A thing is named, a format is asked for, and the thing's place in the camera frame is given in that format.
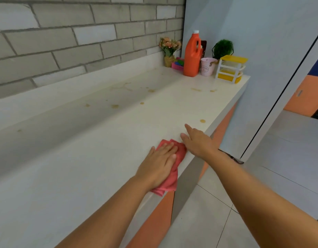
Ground person's left hand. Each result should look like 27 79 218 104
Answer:
135 142 179 191

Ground person's right hand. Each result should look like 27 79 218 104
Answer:
180 123 219 161

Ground pink cloth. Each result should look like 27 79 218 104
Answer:
150 138 187 197

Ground pink metal bucket with rope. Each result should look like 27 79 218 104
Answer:
200 57 218 77

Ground yellow white mini drawer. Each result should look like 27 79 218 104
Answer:
215 58 246 84

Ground pink plastic basket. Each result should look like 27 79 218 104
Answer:
171 57 185 72

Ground orange jug with white cap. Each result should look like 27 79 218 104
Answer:
183 30 203 77

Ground green plant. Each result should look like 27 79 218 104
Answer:
212 39 234 60

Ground pink flowers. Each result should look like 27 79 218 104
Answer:
158 37 182 68

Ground person's left forearm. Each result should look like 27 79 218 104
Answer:
55 175 153 248

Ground person's right forearm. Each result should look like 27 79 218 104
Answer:
207 149 318 248

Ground white countertop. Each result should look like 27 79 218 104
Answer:
0 50 251 248

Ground orange cabinet front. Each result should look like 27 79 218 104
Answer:
125 103 238 248

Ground orange cabinet with handle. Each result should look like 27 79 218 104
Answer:
283 74 318 117

